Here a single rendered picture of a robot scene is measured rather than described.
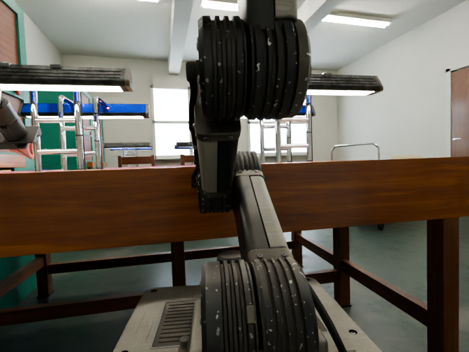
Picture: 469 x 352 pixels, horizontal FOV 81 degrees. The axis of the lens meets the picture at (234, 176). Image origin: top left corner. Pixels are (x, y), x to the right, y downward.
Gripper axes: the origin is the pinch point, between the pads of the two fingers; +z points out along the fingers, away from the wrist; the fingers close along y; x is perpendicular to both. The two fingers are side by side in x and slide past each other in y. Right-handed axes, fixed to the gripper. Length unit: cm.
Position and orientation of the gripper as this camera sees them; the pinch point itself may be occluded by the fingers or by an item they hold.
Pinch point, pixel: (31, 156)
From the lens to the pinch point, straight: 105.3
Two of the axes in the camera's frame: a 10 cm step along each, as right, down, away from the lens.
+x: 1.6, 7.8, -6.0
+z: -1.1, 6.2, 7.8
